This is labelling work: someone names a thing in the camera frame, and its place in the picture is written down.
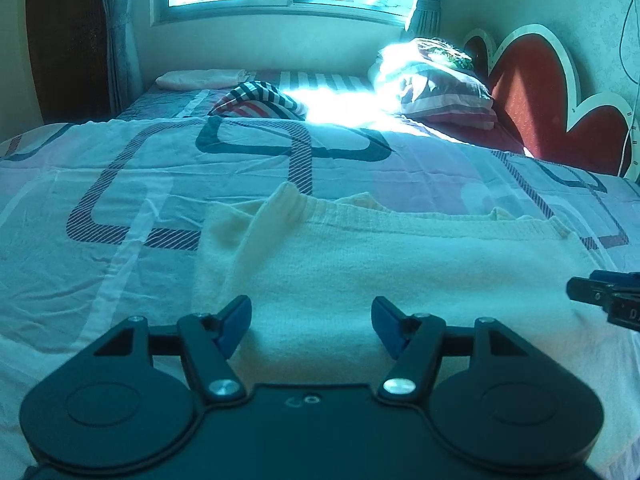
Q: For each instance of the dark wooden wardrobe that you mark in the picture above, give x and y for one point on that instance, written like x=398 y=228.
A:
x=65 y=40

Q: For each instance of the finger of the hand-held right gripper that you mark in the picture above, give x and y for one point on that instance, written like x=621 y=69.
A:
x=587 y=289

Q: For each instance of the striped mattress sheet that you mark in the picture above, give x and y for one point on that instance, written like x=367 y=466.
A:
x=325 y=82

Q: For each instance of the patterned bedsheet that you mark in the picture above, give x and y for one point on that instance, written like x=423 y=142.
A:
x=100 y=260

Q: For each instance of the green floral pillow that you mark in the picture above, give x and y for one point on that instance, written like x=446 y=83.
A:
x=447 y=52

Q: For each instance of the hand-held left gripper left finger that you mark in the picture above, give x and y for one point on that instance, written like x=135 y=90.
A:
x=237 y=317

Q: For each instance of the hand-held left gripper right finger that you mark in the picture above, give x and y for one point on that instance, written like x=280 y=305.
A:
x=387 y=322

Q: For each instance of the cream knitted sweater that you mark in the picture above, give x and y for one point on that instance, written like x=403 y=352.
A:
x=400 y=270

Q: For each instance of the striped pillow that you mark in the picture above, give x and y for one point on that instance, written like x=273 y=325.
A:
x=440 y=95

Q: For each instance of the red and white headboard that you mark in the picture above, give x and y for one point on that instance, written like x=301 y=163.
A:
x=540 y=90

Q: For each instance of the white flat pillow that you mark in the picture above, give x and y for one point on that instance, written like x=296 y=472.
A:
x=195 y=79

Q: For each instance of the plaid cloth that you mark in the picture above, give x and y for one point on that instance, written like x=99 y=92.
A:
x=260 y=100

